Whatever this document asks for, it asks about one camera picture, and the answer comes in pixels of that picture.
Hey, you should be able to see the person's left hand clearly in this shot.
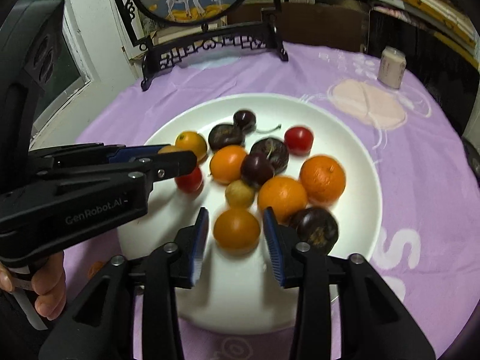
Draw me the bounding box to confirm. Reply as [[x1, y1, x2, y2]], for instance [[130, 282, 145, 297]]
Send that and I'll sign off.
[[0, 251, 67, 321]]

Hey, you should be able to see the dark purple plum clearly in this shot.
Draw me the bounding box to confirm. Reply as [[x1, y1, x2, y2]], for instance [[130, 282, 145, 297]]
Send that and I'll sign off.
[[240, 152, 275, 190], [233, 109, 257, 134]]

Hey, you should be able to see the orange tangerine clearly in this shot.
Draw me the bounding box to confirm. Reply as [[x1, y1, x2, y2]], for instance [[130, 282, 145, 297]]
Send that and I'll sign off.
[[299, 155, 346, 207]]

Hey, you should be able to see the white round plate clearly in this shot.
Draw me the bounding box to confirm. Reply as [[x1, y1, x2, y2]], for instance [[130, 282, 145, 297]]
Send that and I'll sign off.
[[116, 93, 382, 334]]

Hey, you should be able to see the beige drink can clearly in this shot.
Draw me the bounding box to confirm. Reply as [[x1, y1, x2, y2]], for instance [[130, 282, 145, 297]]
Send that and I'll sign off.
[[377, 46, 407, 90]]

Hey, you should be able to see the yellowish orange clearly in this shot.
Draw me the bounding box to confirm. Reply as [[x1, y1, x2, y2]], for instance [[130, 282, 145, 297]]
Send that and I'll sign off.
[[175, 131, 208, 163]]

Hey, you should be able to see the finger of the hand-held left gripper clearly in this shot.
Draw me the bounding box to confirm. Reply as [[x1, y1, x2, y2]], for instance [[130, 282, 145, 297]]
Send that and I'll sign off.
[[35, 151, 198, 196], [28, 143, 172, 169]]

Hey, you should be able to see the purple printed tablecloth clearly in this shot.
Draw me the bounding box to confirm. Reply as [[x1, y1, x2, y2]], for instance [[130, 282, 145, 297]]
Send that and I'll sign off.
[[73, 39, 480, 360]]

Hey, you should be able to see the red tomato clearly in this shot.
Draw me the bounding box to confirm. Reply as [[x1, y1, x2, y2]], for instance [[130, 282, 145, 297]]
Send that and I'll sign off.
[[175, 167, 204, 194], [284, 126, 314, 156]]

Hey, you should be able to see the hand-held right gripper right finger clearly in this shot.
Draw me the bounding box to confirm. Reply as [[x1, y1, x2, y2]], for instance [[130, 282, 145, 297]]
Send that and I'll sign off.
[[262, 206, 437, 360]]

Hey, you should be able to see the smooth orange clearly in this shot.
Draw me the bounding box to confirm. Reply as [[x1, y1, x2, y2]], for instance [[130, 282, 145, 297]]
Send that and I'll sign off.
[[257, 176, 309, 224], [213, 208, 261, 254], [209, 145, 249, 185]]

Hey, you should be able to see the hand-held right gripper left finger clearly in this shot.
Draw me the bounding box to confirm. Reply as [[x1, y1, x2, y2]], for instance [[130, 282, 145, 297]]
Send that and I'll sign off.
[[37, 207, 210, 360]]

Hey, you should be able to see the dark mangosteen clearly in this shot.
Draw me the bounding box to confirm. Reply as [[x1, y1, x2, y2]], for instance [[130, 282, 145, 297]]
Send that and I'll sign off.
[[288, 207, 339, 256], [208, 123, 245, 151], [249, 137, 290, 177]]

